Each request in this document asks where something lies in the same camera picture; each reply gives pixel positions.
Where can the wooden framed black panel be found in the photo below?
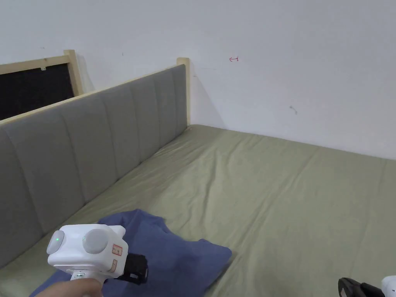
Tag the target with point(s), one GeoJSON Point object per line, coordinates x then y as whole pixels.
{"type": "Point", "coordinates": [34, 89]}

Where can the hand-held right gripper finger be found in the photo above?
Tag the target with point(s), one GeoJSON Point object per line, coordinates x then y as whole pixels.
{"type": "Point", "coordinates": [355, 289]}

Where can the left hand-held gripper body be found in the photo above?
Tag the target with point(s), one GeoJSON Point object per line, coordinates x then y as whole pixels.
{"type": "Point", "coordinates": [89, 250]}

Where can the dark blue shirt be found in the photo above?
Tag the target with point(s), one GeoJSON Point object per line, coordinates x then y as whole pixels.
{"type": "Point", "coordinates": [179, 256]}

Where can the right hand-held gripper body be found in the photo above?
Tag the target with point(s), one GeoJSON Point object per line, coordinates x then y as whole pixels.
{"type": "Point", "coordinates": [389, 284]}

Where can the person's left hand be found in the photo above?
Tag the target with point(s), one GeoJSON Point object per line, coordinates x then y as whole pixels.
{"type": "Point", "coordinates": [74, 289]}

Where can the bed with pale green sheet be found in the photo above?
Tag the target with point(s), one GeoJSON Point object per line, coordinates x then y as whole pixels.
{"type": "Point", "coordinates": [278, 201]}

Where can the grey padded headboard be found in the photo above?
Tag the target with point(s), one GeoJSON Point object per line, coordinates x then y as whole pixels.
{"type": "Point", "coordinates": [77, 148]}

